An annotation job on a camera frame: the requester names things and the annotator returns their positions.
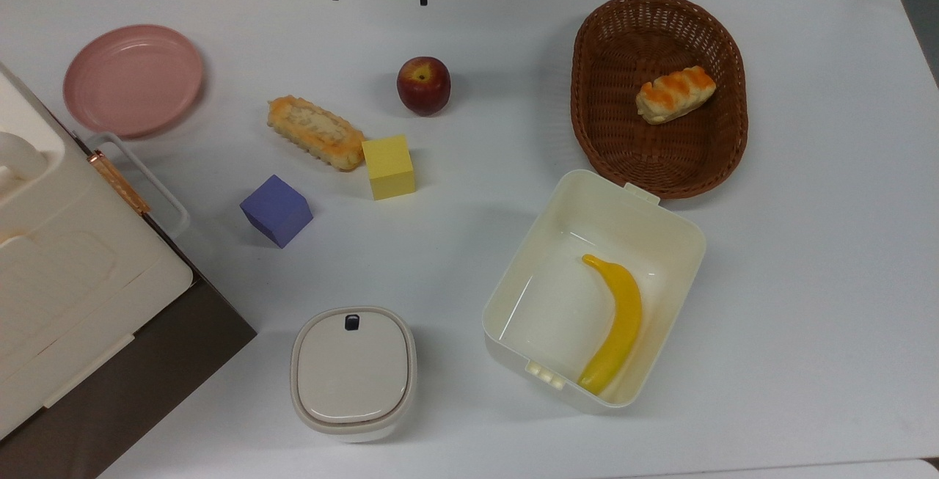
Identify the small glazed bread roll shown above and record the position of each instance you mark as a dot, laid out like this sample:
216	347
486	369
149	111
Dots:
675	94

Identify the white toy microwave oven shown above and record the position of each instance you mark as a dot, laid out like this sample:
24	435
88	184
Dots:
66	273

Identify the purple cube block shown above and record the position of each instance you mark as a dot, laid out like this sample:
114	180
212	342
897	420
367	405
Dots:
276	210

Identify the long cheese bread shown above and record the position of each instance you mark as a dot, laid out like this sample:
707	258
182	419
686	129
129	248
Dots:
315	132

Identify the cream lidded container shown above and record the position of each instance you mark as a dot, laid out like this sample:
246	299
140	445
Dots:
353	373

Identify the yellow banana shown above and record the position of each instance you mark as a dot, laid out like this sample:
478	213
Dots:
616	325

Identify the pink round plate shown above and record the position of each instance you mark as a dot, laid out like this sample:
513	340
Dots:
133	79

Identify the yellow cube block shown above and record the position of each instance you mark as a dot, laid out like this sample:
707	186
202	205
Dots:
389	167

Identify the red apple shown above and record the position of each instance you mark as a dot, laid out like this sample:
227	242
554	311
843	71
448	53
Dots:
424	86

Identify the cream open plastic container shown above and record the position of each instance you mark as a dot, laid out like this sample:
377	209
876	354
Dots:
557	295

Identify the brown wicker basket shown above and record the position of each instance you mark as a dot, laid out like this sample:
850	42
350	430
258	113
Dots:
623	134

